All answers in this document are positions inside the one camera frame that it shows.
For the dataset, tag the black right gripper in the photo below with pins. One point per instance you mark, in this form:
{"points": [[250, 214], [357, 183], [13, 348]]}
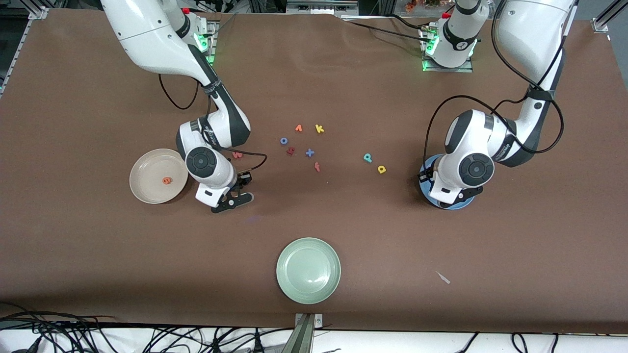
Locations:
{"points": [[244, 179]]}

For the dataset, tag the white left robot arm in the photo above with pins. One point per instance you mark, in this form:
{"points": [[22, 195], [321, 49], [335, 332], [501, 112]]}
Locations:
{"points": [[535, 29]]}

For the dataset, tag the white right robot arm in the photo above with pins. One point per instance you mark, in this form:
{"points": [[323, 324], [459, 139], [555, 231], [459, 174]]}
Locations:
{"points": [[147, 34]]}

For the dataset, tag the blue round plate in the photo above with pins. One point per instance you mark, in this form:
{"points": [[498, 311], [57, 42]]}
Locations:
{"points": [[425, 191]]}

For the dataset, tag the beige brown round plate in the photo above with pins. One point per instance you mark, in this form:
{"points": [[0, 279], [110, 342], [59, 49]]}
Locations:
{"points": [[152, 171]]}

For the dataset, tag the small white paper scrap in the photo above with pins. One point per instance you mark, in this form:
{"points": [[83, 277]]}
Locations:
{"points": [[443, 278]]}

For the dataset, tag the green round plate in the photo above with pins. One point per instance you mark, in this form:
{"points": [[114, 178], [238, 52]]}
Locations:
{"points": [[308, 270]]}

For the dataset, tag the aluminium corner profile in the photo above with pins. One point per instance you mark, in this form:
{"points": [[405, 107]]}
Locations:
{"points": [[601, 22]]}

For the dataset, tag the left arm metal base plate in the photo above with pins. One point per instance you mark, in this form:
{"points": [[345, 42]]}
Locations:
{"points": [[449, 70]]}

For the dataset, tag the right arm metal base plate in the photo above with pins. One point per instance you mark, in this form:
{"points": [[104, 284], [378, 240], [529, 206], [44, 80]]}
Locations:
{"points": [[212, 49]]}

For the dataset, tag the aluminium profile post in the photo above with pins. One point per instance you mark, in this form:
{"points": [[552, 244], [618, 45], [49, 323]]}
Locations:
{"points": [[305, 338]]}

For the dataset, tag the grey metal frame box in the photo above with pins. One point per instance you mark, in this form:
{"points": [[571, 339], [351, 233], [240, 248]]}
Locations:
{"points": [[321, 7]]}

